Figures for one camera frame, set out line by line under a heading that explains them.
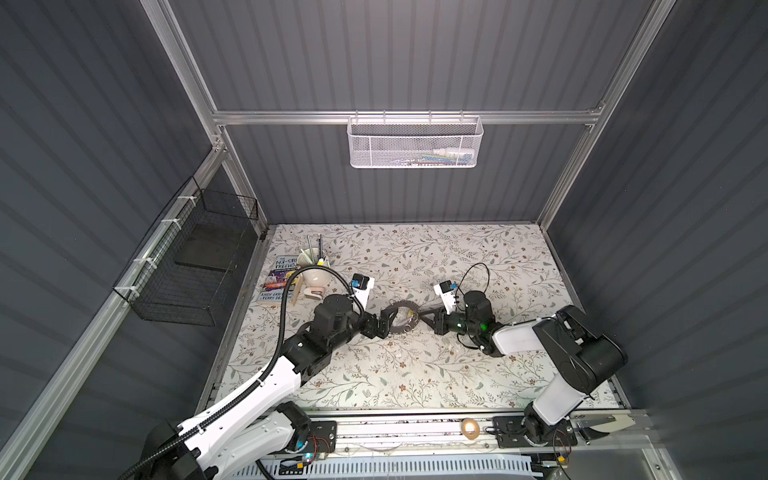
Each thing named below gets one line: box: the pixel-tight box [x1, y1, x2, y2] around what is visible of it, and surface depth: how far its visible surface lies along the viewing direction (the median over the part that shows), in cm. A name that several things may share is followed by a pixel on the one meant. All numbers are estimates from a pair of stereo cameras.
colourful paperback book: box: [259, 255, 299, 302], surface depth 105 cm
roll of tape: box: [461, 418, 480, 440], surface depth 77 cm
